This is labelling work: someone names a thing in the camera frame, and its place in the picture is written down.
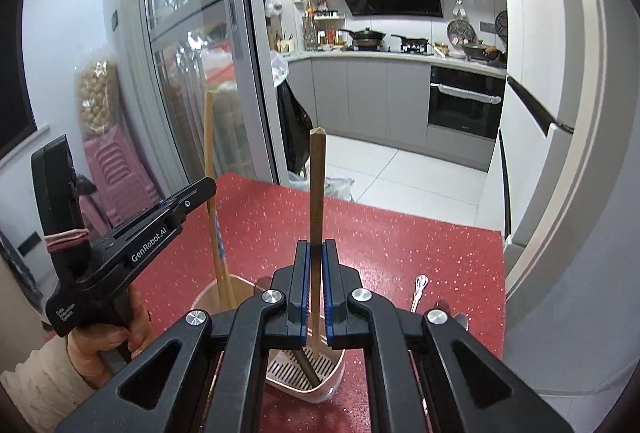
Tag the pink and white utensil holder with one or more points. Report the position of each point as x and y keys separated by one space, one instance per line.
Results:
x=330 y=378

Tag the pink elastic band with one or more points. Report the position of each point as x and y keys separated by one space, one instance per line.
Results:
x=65 y=240

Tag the white plastic bag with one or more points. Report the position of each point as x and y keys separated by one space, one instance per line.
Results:
x=335 y=187

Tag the light wooden printed chopstick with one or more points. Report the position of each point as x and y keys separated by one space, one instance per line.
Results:
x=208 y=138

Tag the white refrigerator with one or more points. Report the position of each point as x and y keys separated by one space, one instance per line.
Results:
x=530 y=163

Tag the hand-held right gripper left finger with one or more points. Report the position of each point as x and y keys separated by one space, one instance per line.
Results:
x=301 y=293

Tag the clear bag of nuts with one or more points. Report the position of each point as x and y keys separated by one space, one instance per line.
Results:
x=97 y=88

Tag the metal spoon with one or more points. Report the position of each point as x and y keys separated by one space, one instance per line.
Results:
x=421 y=284

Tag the black built-in oven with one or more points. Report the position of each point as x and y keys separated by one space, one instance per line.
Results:
x=465 y=108

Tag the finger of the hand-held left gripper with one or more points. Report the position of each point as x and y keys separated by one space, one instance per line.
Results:
x=192 y=199

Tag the black trash bag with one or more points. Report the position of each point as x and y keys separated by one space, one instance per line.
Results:
x=295 y=128

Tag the black wok with lid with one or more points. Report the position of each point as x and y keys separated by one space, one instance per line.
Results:
x=367 y=37

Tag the dark wok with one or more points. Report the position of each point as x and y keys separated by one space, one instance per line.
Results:
x=480 y=50

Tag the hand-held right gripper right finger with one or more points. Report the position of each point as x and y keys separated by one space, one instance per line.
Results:
x=330 y=293

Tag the round metal strainer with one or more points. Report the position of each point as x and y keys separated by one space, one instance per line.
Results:
x=460 y=33

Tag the dark brown wooden chopstick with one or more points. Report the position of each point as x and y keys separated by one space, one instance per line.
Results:
x=316 y=188

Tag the spice rack with bottles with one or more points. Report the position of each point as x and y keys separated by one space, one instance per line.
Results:
x=322 y=28

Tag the grey kitchen cabinets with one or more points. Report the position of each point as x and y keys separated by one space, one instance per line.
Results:
x=360 y=98

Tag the stack of pink stools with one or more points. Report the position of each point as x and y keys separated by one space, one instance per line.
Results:
x=117 y=173

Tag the black frying pan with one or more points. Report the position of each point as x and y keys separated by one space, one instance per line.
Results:
x=412 y=40

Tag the person's left forearm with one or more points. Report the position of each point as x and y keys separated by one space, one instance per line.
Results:
x=40 y=375

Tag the glass sliding door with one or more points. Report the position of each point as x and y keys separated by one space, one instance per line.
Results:
x=200 y=13

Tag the person's left hand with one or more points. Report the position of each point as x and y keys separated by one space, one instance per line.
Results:
x=90 y=350

